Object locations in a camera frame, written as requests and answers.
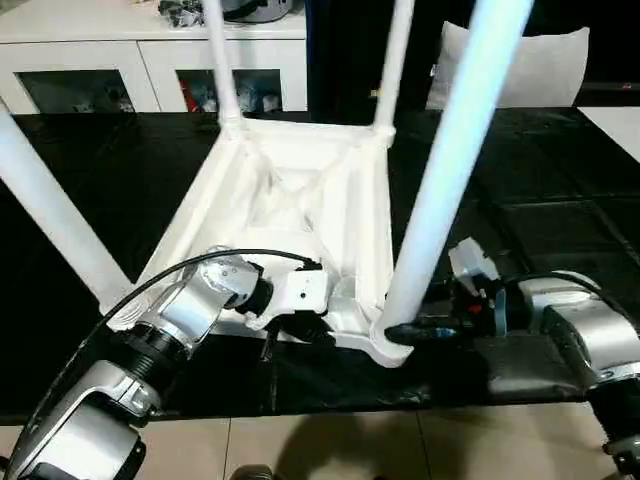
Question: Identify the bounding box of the white plastic table top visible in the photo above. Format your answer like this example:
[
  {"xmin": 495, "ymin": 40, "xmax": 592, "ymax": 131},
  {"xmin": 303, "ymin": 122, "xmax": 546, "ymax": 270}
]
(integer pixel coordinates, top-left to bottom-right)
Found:
[{"xmin": 97, "ymin": 117, "xmax": 417, "ymax": 370}]

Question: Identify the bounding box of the white plastic table leg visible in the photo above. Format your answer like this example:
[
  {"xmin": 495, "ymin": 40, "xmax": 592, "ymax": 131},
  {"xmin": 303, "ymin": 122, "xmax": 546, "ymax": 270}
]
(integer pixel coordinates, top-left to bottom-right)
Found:
[
  {"xmin": 382, "ymin": 0, "xmax": 537, "ymax": 347},
  {"xmin": 0, "ymin": 97, "xmax": 139, "ymax": 314},
  {"xmin": 201, "ymin": 0, "xmax": 247, "ymax": 134},
  {"xmin": 370, "ymin": 0, "xmax": 417, "ymax": 136}
]

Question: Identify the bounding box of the black work mat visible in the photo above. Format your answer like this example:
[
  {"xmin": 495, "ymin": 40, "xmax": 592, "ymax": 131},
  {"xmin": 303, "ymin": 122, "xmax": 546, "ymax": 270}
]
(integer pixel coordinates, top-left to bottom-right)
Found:
[{"xmin": 0, "ymin": 104, "xmax": 640, "ymax": 419}]

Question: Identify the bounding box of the white flat sheet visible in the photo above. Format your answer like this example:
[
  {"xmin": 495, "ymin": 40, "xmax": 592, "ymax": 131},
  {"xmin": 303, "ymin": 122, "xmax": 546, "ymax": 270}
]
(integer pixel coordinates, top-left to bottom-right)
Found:
[{"xmin": 574, "ymin": 105, "xmax": 640, "ymax": 164}]

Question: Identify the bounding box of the grey printed cushion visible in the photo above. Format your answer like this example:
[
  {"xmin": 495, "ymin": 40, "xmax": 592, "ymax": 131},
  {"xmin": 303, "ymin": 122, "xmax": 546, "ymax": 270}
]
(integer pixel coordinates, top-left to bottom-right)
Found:
[{"xmin": 425, "ymin": 20, "xmax": 591, "ymax": 109}]

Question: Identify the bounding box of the black tall furniture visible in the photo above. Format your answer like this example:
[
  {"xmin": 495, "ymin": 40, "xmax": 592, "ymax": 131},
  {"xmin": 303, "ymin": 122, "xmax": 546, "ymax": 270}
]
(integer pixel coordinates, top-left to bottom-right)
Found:
[{"xmin": 305, "ymin": 0, "xmax": 640, "ymax": 109}]

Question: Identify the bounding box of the dark crumpled cloth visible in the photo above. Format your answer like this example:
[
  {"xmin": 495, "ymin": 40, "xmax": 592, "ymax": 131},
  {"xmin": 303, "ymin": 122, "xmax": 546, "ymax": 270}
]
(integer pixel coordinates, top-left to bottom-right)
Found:
[{"xmin": 158, "ymin": 0, "xmax": 206, "ymax": 29}]

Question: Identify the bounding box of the white glass-door cabinet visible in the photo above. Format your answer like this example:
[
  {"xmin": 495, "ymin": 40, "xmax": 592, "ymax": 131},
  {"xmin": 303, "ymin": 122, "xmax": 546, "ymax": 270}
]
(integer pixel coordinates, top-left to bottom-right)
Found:
[{"xmin": 0, "ymin": 0, "xmax": 309, "ymax": 115}]

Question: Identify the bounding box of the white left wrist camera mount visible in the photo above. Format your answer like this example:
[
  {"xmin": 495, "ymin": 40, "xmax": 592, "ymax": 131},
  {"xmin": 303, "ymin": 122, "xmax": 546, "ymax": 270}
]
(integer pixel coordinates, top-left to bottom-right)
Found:
[{"xmin": 247, "ymin": 267, "xmax": 331, "ymax": 331}]

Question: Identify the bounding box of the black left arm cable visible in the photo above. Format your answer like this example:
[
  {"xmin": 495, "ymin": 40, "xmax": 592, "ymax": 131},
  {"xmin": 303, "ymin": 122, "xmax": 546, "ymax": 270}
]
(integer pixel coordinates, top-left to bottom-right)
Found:
[{"xmin": 9, "ymin": 248, "xmax": 324, "ymax": 466}]

